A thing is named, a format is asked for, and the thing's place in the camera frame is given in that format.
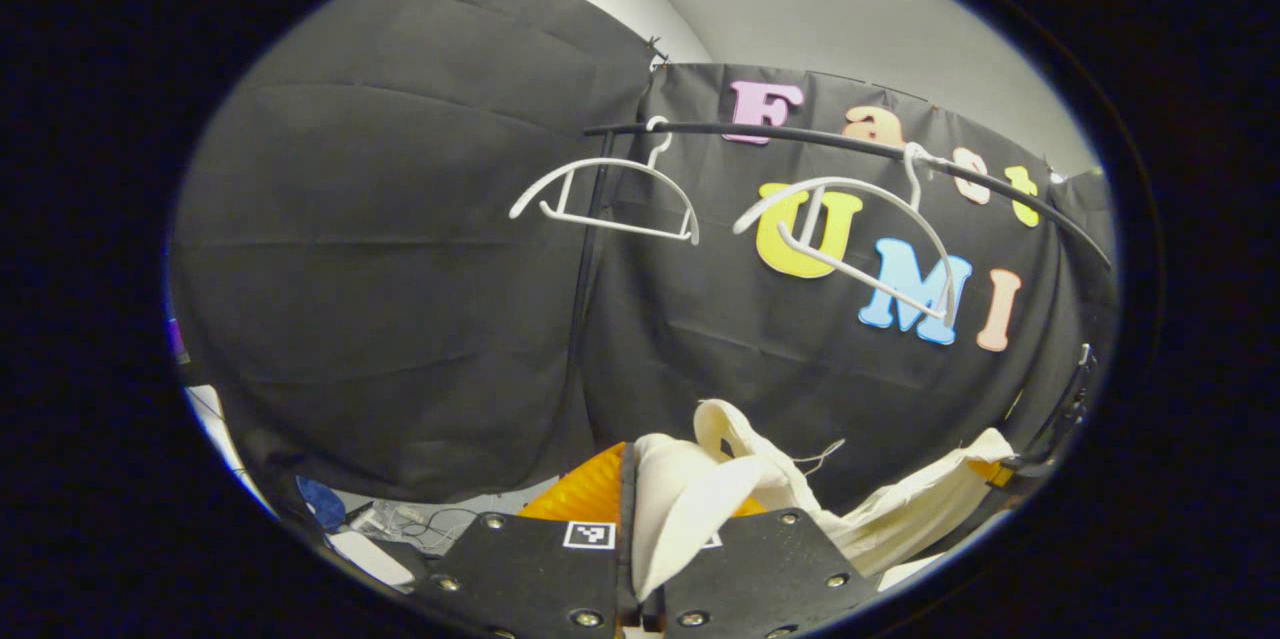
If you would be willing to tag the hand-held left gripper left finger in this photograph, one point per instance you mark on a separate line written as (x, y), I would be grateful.
(530, 579)

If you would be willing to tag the white flat object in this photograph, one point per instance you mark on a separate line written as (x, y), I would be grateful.
(370, 559)

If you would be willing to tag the cream shirt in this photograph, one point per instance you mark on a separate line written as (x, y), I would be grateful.
(690, 499)

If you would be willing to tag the white plastic hanger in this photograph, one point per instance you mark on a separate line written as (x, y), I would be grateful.
(610, 162)
(840, 182)

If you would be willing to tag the black backdrop cloth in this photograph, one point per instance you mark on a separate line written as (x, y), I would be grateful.
(400, 269)

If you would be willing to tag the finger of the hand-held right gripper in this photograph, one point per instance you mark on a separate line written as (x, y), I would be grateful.
(1005, 471)

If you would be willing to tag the white paper sheet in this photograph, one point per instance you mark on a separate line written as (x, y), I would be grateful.
(905, 574)

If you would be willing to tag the black clothes rack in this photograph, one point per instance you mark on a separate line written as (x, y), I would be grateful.
(800, 133)

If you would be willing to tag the blue object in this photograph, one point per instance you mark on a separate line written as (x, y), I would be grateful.
(322, 504)

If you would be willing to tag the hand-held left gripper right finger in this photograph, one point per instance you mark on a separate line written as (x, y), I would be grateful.
(760, 579)

